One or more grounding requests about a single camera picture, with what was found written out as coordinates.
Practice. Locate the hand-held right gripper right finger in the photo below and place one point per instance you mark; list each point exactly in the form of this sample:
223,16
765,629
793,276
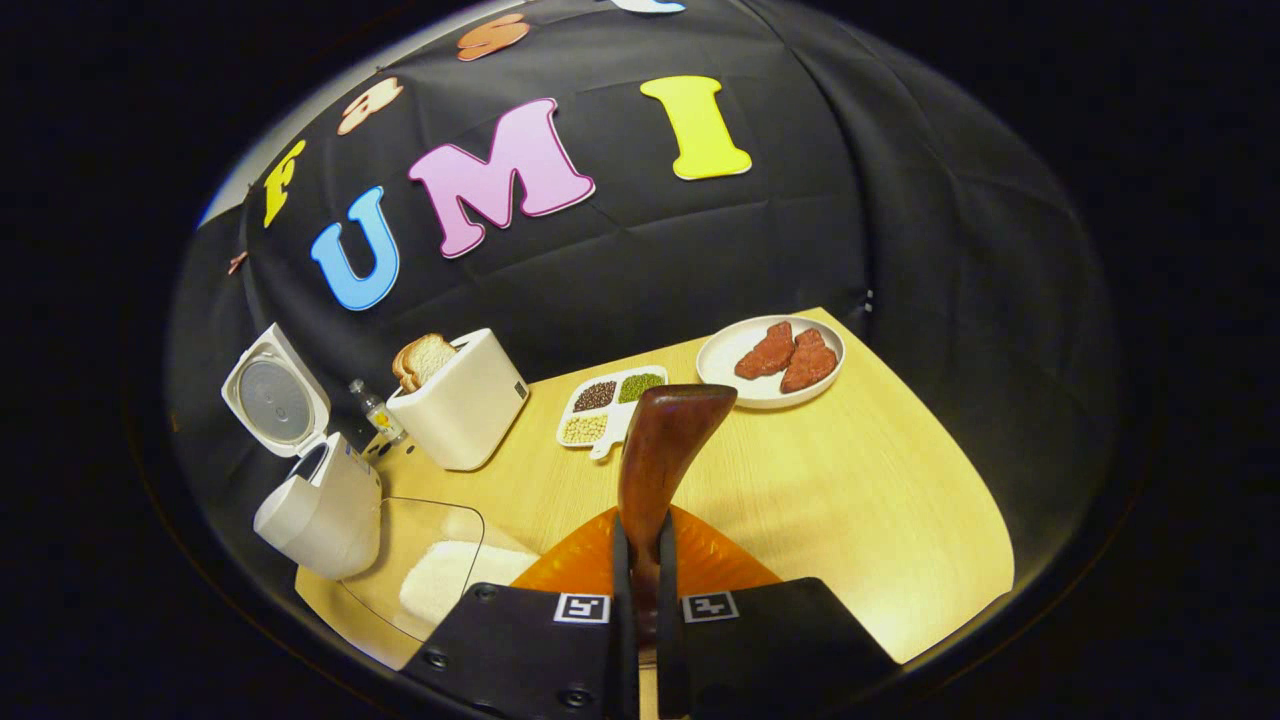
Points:
668,640

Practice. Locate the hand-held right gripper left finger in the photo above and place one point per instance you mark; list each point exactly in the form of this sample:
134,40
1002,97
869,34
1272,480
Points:
624,640

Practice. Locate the white rice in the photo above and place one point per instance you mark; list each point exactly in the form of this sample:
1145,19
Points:
450,580

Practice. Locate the wooden spoon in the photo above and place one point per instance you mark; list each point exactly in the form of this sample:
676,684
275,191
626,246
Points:
665,450

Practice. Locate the white rice cooker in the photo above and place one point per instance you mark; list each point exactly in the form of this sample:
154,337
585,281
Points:
320,515

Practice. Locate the clear plastic rice container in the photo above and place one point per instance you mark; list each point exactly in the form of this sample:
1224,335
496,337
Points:
380,550

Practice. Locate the white divided bean tray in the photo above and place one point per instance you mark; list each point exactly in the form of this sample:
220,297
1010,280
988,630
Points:
610,410

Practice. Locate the white round plate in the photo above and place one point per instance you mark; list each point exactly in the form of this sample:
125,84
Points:
720,375

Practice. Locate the white toaster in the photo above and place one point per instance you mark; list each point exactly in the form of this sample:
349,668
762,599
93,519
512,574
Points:
465,410

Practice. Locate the red meat slice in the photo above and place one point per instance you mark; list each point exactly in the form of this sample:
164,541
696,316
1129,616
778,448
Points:
808,365
768,352

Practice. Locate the small glass bottle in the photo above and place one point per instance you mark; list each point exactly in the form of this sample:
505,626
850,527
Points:
378,410

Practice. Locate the toast bread slice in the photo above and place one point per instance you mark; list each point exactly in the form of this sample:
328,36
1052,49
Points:
405,365
432,358

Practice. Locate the black backdrop cloth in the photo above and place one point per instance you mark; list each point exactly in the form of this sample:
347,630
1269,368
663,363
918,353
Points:
800,220

